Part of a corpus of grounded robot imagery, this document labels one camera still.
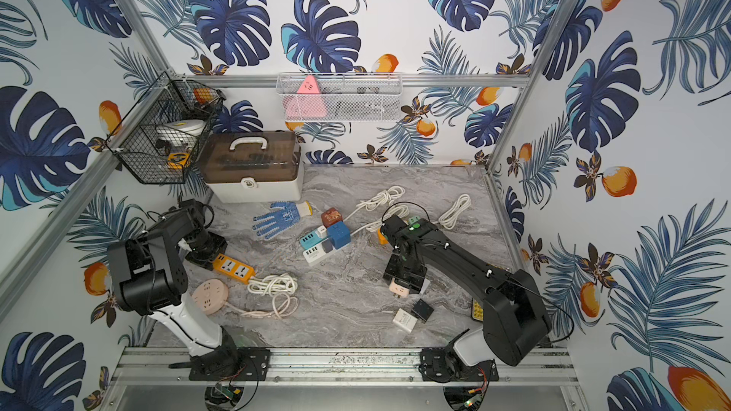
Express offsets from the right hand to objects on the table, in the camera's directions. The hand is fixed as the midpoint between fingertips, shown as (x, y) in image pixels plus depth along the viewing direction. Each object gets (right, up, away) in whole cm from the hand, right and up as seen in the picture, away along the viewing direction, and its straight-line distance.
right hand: (395, 284), depth 80 cm
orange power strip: (-3, +11, +17) cm, 20 cm away
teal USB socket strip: (-27, +10, +15) cm, 32 cm away
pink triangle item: (-29, +53, +9) cm, 61 cm away
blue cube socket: (-17, +13, +10) cm, 23 cm away
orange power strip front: (-49, +2, +8) cm, 50 cm away
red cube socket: (-20, +18, +14) cm, 31 cm away
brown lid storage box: (-46, +35, +13) cm, 59 cm away
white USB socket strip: (-24, +6, +12) cm, 28 cm away
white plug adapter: (+2, -10, 0) cm, 10 cm away
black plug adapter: (+8, -8, +1) cm, 11 cm away
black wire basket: (-72, +42, +6) cm, 84 cm away
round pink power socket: (-54, -4, +3) cm, 55 cm away
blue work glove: (-41, +15, +23) cm, 49 cm away
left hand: (-57, +7, +11) cm, 58 cm away
